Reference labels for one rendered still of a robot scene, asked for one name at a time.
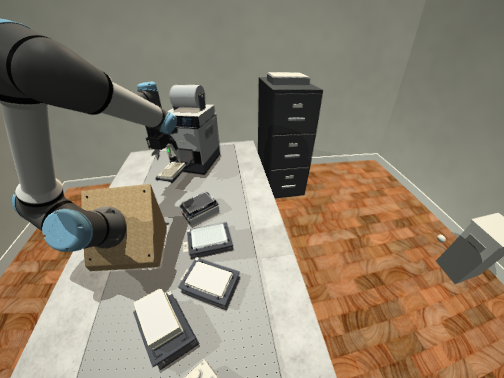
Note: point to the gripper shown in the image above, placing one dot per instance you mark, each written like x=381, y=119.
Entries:
x=158, y=143

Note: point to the grey cylinder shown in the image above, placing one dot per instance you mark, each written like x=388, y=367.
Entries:
x=185, y=95

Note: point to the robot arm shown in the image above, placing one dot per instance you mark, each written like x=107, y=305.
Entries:
x=33, y=66

